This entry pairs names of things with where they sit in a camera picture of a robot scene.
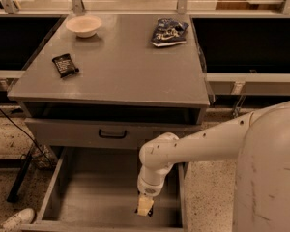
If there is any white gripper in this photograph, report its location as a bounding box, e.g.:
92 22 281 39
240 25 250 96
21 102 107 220
135 176 166 217

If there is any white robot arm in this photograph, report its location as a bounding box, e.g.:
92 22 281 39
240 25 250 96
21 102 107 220
137 101 290 232

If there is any open grey lower drawer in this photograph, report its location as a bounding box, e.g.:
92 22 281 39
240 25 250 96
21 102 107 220
21 148 187 232

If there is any closed grey upper drawer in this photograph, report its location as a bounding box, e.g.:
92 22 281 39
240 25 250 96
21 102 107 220
25 118 200 150

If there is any grey drawer cabinet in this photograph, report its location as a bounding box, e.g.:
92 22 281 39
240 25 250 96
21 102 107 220
7 13 211 179

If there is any black metal leg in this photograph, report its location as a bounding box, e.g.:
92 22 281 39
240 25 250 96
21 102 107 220
7 151 32 203

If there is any white shoe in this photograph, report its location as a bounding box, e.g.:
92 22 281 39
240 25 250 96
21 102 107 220
0 208 35 232

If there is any black snack bar wrapper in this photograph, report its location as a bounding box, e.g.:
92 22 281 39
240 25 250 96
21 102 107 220
52 53 79 78

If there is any blue chip bag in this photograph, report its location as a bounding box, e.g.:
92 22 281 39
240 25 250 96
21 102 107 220
151 18 189 47

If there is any white bowl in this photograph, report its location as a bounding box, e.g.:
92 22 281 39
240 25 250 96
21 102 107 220
66 15 102 38

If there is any black drawer handle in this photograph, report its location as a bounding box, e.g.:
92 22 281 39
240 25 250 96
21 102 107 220
98 130 128 139

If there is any black cable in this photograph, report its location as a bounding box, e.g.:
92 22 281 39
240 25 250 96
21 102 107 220
0 102 56 166

